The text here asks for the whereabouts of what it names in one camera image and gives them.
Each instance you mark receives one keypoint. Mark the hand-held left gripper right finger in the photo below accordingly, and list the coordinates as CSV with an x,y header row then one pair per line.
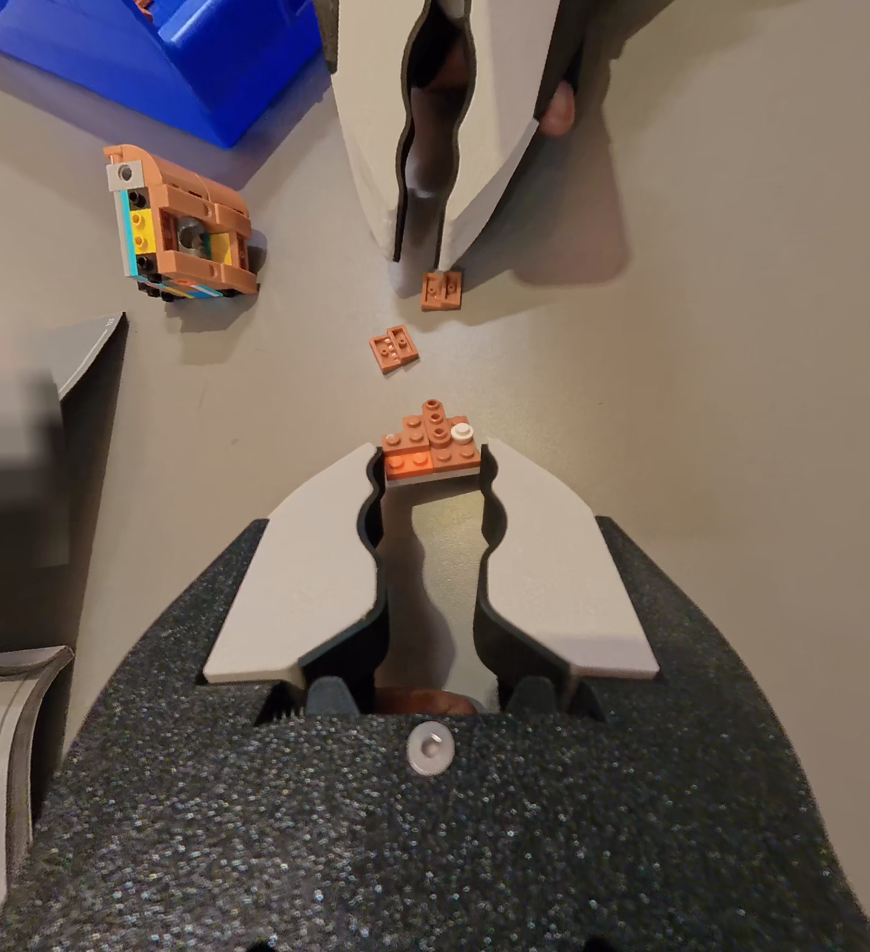
x,y
561,587

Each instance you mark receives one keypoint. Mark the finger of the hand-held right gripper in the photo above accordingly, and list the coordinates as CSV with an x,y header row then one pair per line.
x,y
371,97
502,82

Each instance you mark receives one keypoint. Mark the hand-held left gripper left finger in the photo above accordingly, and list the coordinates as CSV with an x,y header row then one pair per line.
x,y
308,580

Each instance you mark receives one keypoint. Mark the orange toy brick assembly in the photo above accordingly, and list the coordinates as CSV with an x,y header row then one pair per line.
x,y
412,446

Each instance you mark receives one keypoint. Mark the grey desk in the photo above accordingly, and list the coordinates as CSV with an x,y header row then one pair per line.
x,y
702,372

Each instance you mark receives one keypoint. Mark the person's right hand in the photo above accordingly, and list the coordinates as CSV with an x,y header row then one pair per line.
x,y
560,111

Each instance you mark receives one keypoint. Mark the blue plastic bin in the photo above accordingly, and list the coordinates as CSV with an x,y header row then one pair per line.
x,y
182,74

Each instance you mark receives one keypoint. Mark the brown toy brick model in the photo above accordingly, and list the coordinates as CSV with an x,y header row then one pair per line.
x,y
182,201

